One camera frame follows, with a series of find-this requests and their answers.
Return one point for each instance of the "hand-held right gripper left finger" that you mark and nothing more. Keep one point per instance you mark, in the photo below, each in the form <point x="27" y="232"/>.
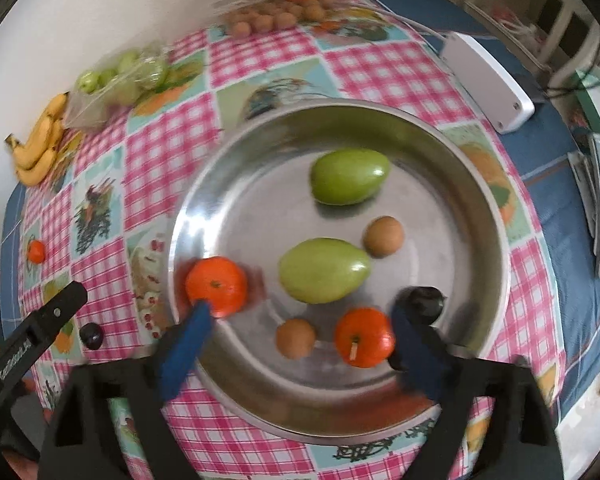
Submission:
<point x="185" y="345"/>

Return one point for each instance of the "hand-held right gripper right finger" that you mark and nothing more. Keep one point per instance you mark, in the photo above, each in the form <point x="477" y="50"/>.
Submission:
<point x="420" y="355"/>

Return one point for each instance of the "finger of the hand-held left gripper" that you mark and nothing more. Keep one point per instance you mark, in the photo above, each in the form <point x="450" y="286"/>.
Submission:
<point x="60" y="310"/>

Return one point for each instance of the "dark plum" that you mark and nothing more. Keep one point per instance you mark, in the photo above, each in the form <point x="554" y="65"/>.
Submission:
<point x="91" y="336"/>
<point x="425" y="302"/>

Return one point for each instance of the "round brown longan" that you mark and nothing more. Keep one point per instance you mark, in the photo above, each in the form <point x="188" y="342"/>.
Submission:
<point x="295" y="337"/>
<point x="384" y="235"/>

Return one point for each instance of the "green mango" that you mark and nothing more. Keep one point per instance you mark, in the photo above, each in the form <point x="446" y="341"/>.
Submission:
<point x="325" y="270"/>
<point x="350" y="176"/>

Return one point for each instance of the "large metal bowl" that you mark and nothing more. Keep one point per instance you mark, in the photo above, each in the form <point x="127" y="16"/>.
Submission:
<point x="430" y="200"/>

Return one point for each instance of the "small orange tangerine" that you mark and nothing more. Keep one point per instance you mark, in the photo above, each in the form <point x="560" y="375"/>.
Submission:
<point x="36" y="251"/>

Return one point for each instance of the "yellow banana bunch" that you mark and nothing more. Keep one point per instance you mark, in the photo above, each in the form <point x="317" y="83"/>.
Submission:
<point x="40" y="160"/>

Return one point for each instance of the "pink checkered tablecloth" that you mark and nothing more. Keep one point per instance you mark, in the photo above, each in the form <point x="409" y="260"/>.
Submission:
<point x="170" y="160"/>

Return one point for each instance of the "blue cloth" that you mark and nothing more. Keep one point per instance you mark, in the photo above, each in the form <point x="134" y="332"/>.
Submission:
<point x="555" y="220"/>

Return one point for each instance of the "grey phone stand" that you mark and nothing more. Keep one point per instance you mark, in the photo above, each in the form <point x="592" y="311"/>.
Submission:
<point x="582" y="185"/>

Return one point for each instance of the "clear bag of green jujubes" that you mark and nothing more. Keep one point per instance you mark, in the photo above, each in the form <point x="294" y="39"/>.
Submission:
<point x="120" y="82"/>

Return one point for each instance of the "white plastic power box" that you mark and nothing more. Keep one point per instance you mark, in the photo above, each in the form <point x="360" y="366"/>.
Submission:
<point x="485" y="80"/>

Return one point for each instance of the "black power adapter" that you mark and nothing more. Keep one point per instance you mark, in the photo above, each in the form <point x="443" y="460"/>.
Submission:
<point x="535" y="94"/>

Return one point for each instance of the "pile of brown longans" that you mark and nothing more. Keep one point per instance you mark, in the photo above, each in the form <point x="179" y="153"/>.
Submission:
<point x="270" y="20"/>

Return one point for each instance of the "white plastic bag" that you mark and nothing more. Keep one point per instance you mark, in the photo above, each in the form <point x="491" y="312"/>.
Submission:
<point x="512" y="20"/>

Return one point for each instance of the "white shelf rack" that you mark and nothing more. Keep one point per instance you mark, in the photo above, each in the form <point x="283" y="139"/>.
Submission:
<point x="562" y="20"/>

